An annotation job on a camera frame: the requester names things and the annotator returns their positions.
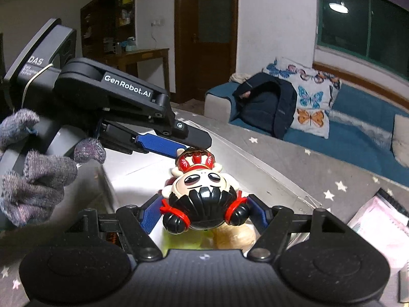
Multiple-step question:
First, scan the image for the beige peanut toy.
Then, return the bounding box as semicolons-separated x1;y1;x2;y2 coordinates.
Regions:
212;223;256;252

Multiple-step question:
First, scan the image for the black-haired doll figure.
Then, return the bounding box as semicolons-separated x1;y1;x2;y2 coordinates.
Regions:
160;148;250;234

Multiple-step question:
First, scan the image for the green alien toy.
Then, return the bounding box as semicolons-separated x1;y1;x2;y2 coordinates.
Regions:
160;229;214;255

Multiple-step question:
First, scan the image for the grey knit gloved hand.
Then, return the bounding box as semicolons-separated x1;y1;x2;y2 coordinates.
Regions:
0;108;107;228

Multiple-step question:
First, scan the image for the grey cardboard box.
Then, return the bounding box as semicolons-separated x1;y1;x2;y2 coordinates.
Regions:
96;108;322;257

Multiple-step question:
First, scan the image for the wooden side table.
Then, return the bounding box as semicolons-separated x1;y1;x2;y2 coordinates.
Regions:
93;48;170;92

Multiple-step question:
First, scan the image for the dark wooden shelf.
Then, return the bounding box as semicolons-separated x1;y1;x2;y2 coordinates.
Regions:
81;0;136;59

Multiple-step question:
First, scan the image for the dark blue backpack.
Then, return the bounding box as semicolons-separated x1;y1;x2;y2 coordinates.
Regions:
233;72;297;139

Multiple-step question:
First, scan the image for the pink tissue pack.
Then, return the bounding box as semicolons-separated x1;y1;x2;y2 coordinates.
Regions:
348;196;408;275

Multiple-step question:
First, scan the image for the dark wooden door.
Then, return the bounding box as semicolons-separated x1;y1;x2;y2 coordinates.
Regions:
174;0;238;103

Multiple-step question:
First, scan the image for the butterfly print pillow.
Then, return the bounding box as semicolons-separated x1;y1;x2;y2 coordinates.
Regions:
263;58;342;139

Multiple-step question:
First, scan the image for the grey cushion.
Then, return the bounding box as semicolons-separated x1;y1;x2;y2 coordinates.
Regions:
392;114;409;168

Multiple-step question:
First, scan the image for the green framed window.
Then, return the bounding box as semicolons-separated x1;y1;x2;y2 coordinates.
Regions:
317;0;408;80

